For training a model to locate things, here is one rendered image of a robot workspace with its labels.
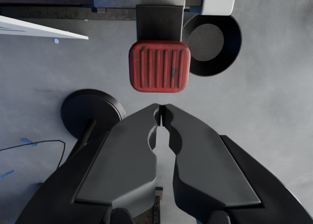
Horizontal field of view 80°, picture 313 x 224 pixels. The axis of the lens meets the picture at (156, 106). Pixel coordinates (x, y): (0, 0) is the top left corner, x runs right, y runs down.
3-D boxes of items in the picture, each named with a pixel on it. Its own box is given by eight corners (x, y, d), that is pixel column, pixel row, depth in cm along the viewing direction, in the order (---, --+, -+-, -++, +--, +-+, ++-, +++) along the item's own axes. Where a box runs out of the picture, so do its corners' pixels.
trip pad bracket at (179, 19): (172, 4, 39) (185, 3, 22) (170, 51, 44) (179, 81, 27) (144, 4, 39) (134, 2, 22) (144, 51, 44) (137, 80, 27)
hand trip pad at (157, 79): (183, 33, 27) (193, 43, 20) (180, 74, 29) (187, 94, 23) (134, 32, 27) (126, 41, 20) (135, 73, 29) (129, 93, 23)
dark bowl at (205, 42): (242, 10, 86) (249, 10, 80) (229, 73, 100) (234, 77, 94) (177, 8, 86) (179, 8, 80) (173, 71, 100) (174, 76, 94)
